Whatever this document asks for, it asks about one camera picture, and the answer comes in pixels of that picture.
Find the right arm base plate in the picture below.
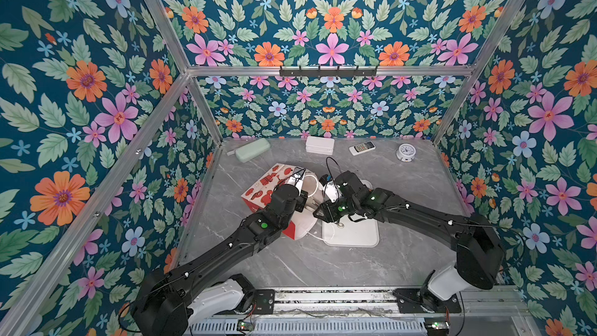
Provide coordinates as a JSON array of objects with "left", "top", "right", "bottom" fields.
[{"left": 392, "top": 287, "right": 462, "bottom": 314}]

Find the white round clock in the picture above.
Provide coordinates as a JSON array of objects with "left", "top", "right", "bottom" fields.
[{"left": 396, "top": 143, "right": 417, "bottom": 163}]

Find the white slotted cable duct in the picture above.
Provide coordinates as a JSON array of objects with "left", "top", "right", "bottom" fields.
[{"left": 184, "top": 317, "right": 428, "bottom": 335}]

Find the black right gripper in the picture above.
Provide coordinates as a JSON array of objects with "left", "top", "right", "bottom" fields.
[{"left": 310, "top": 194, "right": 359, "bottom": 222}]

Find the white rectangular tray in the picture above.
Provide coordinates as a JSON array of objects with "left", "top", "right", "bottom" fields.
[{"left": 321, "top": 216, "right": 379, "bottom": 248}]

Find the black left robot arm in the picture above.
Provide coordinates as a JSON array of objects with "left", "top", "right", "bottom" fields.
[{"left": 130, "top": 184, "right": 303, "bottom": 335}]

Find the white remote control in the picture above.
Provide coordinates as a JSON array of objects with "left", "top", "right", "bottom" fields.
[{"left": 349, "top": 141, "right": 376, "bottom": 156}]

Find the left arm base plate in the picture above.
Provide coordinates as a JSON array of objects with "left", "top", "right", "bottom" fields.
[{"left": 233, "top": 289, "right": 276, "bottom": 315}]

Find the red white paper bag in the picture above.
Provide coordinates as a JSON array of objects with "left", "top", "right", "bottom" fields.
[{"left": 241, "top": 163, "right": 325, "bottom": 240}]

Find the white plastic box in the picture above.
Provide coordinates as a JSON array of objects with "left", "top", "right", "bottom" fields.
[{"left": 306, "top": 136, "right": 335, "bottom": 156}]

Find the mint green case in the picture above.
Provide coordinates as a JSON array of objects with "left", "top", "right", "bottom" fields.
[{"left": 227, "top": 138, "right": 271, "bottom": 163}]

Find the black hook rail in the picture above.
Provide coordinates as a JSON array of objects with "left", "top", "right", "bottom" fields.
[{"left": 278, "top": 65, "right": 378, "bottom": 79}]

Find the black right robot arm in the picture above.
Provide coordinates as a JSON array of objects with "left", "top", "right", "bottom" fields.
[{"left": 313, "top": 171, "right": 505, "bottom": 313}]

